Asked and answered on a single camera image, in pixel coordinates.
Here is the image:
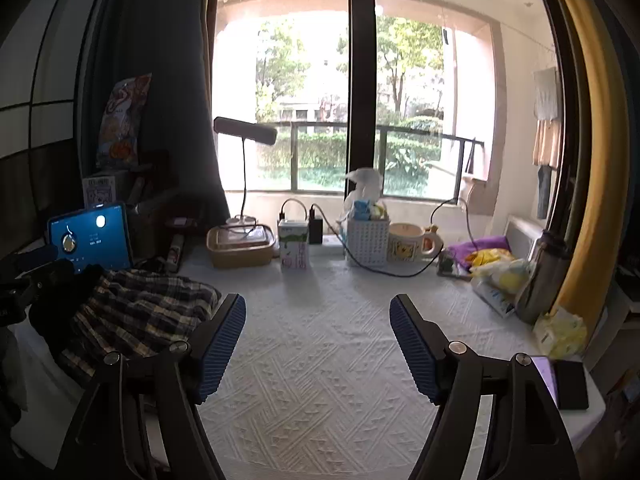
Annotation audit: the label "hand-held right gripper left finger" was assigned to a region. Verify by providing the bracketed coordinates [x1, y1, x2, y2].
[55, 293, 248, 480]

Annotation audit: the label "balcony railing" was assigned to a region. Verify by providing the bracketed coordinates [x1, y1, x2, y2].
[290, 121, 486, 196]

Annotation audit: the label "black charger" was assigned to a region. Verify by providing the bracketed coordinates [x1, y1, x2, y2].
[309, 204, 326, 245]

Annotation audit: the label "white printed box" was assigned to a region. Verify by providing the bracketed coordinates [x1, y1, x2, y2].
[82, 174, 117, 209]

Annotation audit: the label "colourful snack bag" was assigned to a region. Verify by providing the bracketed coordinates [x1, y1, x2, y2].
[96, 74, 152, 170]

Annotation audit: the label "dark teal curtain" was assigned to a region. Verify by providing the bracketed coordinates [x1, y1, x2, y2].
[107, 0, 231, 226]

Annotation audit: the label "white perforated basket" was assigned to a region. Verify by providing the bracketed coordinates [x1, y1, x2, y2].
[345, 215, 391, 267]

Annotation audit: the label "blue plaid shirt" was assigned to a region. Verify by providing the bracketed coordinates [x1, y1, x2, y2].
[52, 269, 222, 386]

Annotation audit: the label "beige lidded container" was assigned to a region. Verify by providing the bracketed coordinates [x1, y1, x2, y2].
[206, 222, 277, 269]

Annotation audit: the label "white textured tablecloth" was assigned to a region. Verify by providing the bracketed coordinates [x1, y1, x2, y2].
[10, 247, 606, 480]

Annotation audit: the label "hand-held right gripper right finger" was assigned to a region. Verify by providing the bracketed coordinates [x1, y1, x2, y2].
[389, 293, 581, 480]

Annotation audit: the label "yellow curtain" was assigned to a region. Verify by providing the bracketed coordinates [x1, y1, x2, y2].
[542, 0, 640, 331]

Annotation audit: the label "cream printed mug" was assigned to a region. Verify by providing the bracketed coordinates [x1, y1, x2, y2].
[387, 223, 444, 263]

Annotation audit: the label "clear plastic bag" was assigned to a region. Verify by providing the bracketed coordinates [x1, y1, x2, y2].
[345, 167, 383, 202]

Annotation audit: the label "yellow tissue pack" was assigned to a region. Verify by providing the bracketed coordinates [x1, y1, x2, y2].
[532, 307, 588, 358]

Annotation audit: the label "white and green carton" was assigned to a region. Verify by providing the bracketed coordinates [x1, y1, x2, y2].
[277, 219, 311, 271]

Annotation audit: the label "dark window frame post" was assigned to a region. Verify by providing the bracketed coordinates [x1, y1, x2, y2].
[345, 0, 378, 196]

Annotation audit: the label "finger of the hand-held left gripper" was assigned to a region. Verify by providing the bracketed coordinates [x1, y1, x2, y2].
[12, 245, 60, 272]

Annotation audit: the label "steel thermos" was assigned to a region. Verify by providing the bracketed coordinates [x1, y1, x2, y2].
[515, 230, 568, 325]

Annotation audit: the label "tablet with blue screen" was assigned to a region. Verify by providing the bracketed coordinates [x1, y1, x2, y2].
[47, 202, 135, 273]

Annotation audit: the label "black cloth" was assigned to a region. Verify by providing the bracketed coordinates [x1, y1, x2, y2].
[27, 264, 106, 351]

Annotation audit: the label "black cable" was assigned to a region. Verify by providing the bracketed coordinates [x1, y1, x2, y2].
[277, 198, 309, 222]
[320, 199, 473, 278]

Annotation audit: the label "white and blue packet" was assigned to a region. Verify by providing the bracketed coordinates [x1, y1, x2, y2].
[472, 277, 516, 318]

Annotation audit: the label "black phone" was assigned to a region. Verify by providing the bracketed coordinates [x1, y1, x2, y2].
[554, 359, 590, 411]

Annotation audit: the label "black desk lamp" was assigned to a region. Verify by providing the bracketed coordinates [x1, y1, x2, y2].
[213, 116, 278, 233]

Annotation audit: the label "phone with purple screen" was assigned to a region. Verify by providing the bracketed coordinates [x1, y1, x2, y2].
[530, 355, 560, 406]

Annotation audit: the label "hanging clothes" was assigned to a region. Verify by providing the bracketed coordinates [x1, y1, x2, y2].
[531, 66, 562, 219]

